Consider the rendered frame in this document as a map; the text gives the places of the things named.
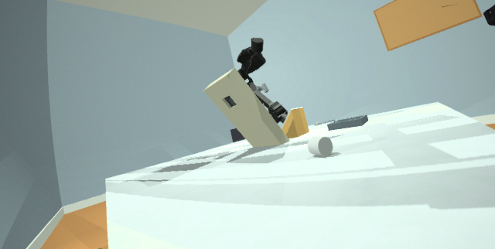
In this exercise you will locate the white cylinder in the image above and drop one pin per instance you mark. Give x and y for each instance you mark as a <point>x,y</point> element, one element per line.
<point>320,146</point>

